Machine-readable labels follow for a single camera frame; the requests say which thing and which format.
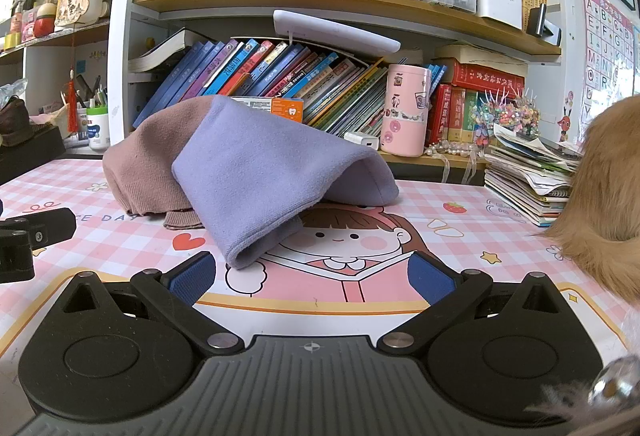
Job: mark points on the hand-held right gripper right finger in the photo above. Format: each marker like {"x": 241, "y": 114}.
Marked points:
{"x": 430, "y": 278}

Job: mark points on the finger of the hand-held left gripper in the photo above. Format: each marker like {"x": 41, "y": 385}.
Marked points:
{"x": 55, "y": 226}

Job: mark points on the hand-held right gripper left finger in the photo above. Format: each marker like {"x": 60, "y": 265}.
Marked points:
{"x": 192, "y": 278}

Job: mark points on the purple and mauve sweater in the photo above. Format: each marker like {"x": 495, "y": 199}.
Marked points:
{"x": 260, "y": 166}

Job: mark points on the pink checkered desk mat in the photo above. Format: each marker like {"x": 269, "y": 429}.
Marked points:
{"x": 125, "y": 241}

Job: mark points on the dark brown bag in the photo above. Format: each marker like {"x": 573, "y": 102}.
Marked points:
{"x": 30, "y": 156}

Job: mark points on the white pen cup blue label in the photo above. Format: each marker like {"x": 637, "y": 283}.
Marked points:
{"x": 98, "y": 131}

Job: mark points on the red tassel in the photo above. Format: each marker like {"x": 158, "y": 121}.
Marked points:
{"x": 73, "y": 111}

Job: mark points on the stack of magazines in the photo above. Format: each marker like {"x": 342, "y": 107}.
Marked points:
{"x": 525, "y": 186}

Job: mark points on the pearl bead strand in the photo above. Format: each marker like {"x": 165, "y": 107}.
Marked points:
{"x": 450, "y": 147}

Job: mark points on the iridescent plastic wrap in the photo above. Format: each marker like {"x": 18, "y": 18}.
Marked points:
{"x": 10, "y": 94}

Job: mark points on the white charger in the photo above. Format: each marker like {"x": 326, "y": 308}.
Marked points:
{"x": 362, "y": 140}

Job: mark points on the pink cylindrical tin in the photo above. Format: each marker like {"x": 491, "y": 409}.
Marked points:
{"x": 405, "y": 116}

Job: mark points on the red upright book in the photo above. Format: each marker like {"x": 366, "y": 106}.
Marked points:
{"x": 445, "y": 114}

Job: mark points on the white and wooden bookshelf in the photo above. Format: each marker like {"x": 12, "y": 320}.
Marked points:
{"x": 120, "y": 66}

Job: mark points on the orange and white box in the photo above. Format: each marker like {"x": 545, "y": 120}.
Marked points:
{"x": 287, "y": 109}

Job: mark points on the ginger furry pet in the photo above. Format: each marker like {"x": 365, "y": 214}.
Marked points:
{"x": 610, "y": 191}

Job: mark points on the red round doll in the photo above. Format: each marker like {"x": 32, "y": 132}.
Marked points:
{"x": 44, "y": 24}

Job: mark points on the clear shiny ball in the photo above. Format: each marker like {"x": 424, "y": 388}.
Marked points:
{"x": 612, "y": 381}

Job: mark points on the pink spray bottle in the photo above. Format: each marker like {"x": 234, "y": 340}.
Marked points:
{"x": 17, "y": 19}

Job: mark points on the thick red dictionary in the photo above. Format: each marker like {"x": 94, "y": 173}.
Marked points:
{"x": 490, "y": 74}

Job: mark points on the row of colourful slanted books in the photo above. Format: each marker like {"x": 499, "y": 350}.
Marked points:
{"x": 260, "y": 66}

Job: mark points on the thick cream book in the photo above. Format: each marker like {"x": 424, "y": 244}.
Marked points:
{"x": 480, "y": 54}

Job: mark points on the white flat panel lamp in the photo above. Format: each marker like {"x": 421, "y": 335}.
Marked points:
{"x": 340, "y": 29}

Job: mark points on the white storage box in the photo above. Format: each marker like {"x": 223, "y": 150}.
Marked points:
{"x": 500, "y": 1}

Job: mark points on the alphabet wall poster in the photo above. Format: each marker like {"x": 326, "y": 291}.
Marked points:
{"x": 605, "y": 41}

